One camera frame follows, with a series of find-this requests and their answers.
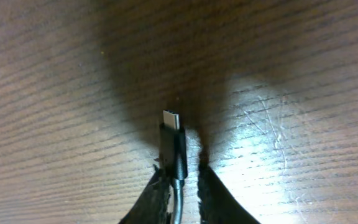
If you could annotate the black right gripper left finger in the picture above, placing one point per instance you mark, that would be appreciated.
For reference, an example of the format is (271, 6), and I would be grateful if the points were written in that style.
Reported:
(151, 206)

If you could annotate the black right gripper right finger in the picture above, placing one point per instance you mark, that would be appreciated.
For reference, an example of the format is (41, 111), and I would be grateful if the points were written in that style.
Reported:
(217, 205)

